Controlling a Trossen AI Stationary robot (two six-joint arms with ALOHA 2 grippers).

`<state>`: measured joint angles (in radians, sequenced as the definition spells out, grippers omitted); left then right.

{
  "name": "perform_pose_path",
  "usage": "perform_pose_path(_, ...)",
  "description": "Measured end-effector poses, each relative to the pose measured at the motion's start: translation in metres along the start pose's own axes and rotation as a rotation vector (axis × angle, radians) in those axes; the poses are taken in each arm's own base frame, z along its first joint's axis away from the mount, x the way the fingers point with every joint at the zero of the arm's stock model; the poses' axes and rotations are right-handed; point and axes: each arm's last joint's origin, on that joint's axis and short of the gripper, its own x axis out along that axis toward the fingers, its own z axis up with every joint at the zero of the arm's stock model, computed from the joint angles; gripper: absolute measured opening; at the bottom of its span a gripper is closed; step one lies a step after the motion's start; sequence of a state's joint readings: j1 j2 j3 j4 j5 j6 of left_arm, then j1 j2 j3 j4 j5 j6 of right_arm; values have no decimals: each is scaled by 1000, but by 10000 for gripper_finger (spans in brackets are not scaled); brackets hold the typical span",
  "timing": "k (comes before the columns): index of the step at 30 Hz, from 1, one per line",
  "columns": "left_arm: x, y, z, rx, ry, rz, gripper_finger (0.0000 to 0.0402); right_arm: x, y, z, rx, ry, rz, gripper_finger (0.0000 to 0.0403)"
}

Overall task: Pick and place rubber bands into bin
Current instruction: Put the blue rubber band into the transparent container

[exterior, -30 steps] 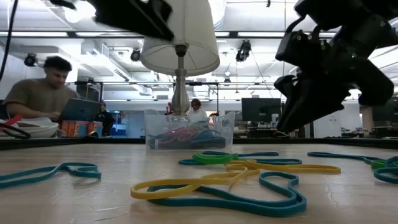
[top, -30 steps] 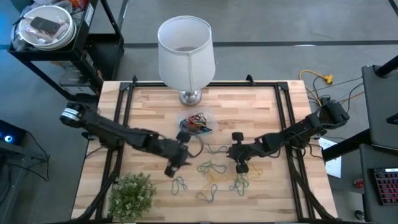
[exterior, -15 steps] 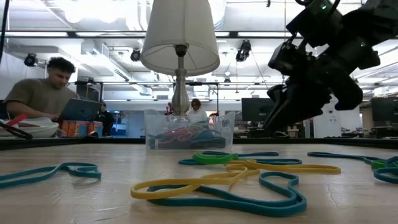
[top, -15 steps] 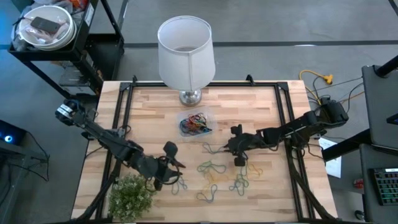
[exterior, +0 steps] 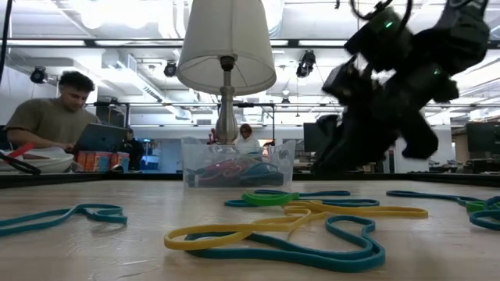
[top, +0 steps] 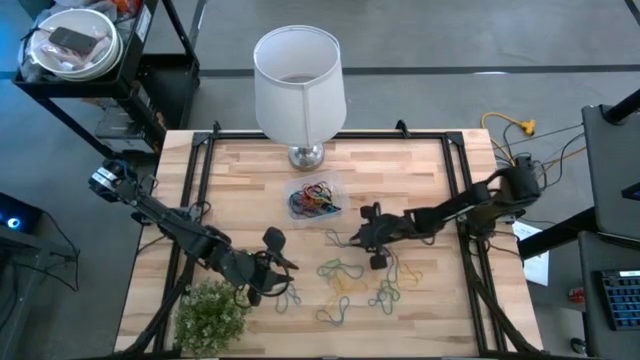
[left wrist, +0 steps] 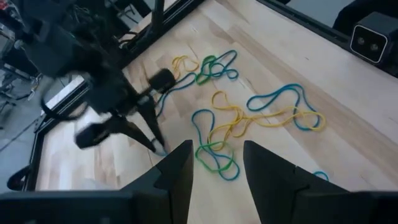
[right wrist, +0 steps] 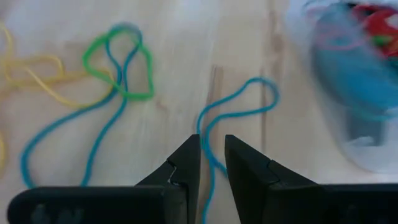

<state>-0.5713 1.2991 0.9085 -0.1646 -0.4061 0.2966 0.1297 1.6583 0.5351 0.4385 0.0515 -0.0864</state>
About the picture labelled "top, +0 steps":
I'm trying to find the green rubber band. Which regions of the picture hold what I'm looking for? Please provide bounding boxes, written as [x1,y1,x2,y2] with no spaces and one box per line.
[316,258,366,282]

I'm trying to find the black utility cart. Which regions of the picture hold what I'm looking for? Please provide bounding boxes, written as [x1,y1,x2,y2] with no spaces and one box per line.
[12,0,201,169]

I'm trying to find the black pole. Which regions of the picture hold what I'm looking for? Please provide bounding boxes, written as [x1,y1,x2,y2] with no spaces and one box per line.
[601,88,640,126]

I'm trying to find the yellow extension cable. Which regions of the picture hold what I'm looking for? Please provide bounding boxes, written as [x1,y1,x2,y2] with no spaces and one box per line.
[480,112,537,179]

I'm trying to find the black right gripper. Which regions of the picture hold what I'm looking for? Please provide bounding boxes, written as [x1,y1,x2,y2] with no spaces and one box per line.
[349,201,409,272]

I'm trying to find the white paper sheet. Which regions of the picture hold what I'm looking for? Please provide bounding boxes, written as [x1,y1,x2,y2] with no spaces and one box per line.
[511,222,551,287]

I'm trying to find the clear plastic bin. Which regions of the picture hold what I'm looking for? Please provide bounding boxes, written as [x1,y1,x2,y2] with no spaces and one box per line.
[282,169,350,229]

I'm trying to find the white bowl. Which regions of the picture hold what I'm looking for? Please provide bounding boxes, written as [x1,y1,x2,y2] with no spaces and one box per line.
[27,8,123,82]

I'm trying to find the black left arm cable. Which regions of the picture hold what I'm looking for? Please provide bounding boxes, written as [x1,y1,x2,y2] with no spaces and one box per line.
[233,248,297,309]

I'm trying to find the black computer blue light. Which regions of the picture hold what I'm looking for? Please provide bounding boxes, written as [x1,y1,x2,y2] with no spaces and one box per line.
[0,191,44,236]

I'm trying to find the black keyboard blue keys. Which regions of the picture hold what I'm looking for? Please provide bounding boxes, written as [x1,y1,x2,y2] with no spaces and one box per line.
[593,269,640,332]

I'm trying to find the dark grey side desk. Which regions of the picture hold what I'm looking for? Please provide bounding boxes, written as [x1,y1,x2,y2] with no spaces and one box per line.
[581,103,640,241]
[577,229,640,360]

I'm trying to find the white shade silver table lamp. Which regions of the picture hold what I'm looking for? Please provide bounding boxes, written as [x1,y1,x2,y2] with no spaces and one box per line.
[252,24,348,172]

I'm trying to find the black smartphone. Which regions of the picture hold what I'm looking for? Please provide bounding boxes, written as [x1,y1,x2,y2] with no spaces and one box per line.
[48,26,99,55]

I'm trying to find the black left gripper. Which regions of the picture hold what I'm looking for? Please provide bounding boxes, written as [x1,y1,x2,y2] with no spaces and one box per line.
[238,225,300,308]

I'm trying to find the green artificial potted plant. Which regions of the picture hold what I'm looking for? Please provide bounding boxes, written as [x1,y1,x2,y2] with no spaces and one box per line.
[173,279,251,359]

